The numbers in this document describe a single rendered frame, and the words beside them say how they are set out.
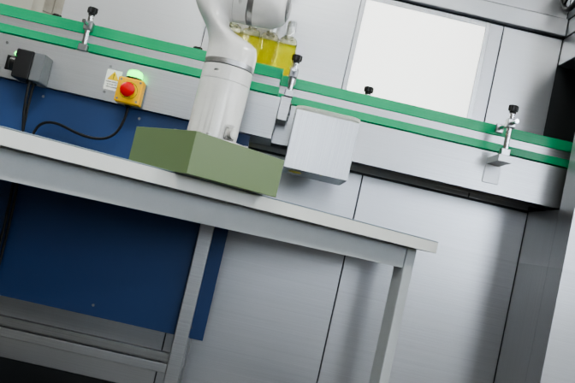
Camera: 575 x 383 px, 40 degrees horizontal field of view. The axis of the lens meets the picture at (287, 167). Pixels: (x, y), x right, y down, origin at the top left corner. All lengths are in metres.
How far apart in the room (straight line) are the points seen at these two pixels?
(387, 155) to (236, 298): 0.66
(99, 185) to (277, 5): 0.59
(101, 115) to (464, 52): 1.17
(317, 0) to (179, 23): 0.45
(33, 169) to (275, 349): 1.20
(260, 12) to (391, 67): 0.80
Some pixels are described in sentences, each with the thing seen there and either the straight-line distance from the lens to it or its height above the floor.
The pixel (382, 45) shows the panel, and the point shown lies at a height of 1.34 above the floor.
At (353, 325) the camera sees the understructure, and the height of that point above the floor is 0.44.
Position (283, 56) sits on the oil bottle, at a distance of 2.40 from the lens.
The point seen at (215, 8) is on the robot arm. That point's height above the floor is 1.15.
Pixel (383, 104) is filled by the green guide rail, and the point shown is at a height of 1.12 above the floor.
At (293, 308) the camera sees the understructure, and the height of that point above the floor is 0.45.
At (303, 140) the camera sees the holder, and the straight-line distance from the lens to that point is 2.04.
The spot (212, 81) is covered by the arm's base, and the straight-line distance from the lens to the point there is 1.83.
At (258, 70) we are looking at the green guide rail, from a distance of 2.27.
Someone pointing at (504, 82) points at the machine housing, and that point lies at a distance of 2.68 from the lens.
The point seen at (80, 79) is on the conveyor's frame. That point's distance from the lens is 2.31.
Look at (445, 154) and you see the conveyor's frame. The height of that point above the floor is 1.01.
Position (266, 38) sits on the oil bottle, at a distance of 2.41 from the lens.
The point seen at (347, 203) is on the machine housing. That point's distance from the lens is 2.53.
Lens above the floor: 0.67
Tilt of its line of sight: 5 degrees up
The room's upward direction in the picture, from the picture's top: 13 degrees clockwise
